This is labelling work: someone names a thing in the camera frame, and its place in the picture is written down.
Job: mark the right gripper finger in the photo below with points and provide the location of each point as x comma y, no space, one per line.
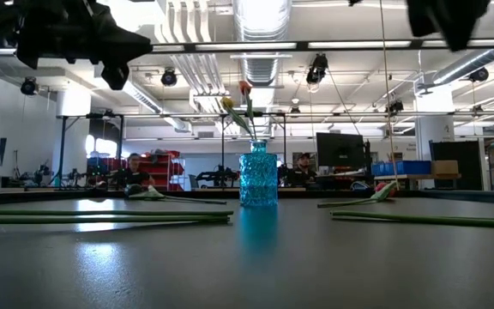
450,34
465,36

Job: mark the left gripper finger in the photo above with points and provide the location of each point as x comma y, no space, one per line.
122,51
122,36

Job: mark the orange artificial tulip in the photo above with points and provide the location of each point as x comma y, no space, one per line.
101,212
245,88

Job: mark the black artificial tulip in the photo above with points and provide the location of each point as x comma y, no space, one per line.
133,190

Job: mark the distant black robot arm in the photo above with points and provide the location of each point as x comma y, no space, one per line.
217,176

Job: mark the blue glass vase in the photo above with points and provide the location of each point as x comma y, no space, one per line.
258,180

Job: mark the person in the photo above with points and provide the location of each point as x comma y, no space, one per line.
303,173
134,171

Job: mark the red tool cart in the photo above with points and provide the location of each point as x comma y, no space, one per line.
161,169

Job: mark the black board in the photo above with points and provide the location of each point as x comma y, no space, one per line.
465,165

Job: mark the brown cardboard box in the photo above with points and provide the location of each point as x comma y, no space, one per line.
444,167

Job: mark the blue plastic bin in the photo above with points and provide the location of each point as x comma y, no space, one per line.
414,167
383,168

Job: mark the wooden table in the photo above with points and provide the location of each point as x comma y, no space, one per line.
416,176

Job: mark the black table mat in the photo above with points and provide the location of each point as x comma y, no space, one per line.
247,266

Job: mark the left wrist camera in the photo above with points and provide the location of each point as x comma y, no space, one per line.
115,76

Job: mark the silver ventilation duct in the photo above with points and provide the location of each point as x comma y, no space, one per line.
268,73
465,64

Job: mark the black metal frame stand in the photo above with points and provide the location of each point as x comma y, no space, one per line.
62,150

